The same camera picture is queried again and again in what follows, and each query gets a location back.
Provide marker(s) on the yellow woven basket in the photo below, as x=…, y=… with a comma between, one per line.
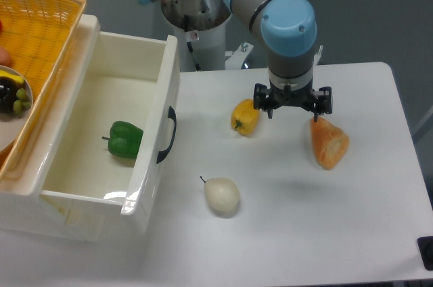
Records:
x=37, y=33

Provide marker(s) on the green bell pepper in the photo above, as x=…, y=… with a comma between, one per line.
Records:
x=124, y=139

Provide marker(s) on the white drawer cabinet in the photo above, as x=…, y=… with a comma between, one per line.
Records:
x=25, y=205

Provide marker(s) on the orange bread piece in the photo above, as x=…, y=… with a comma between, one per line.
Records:
x=330, y=143

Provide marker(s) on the white plate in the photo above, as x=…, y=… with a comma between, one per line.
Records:
x=12, y=124

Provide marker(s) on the white pear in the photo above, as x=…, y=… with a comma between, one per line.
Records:
x=222, y=196

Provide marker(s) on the green grapes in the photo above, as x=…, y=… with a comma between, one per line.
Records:
x=22, y=102

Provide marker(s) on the black drawer handle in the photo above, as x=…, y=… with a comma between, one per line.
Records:
x=171, y=132

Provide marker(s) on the yellow bell pepper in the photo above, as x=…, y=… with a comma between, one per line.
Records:
x=244, y=117

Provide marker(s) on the white metal bracket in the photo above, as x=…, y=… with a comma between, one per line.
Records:
x=239, y=58

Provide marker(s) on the pink peach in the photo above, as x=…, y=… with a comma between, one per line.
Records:
x=5, y=58

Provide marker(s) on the white top drawer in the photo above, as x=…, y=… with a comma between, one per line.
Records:
x=129, y=79

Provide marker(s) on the black corner object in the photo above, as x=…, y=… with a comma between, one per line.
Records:
x=425, y=245

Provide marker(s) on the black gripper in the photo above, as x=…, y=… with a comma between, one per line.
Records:
x=296, y=92

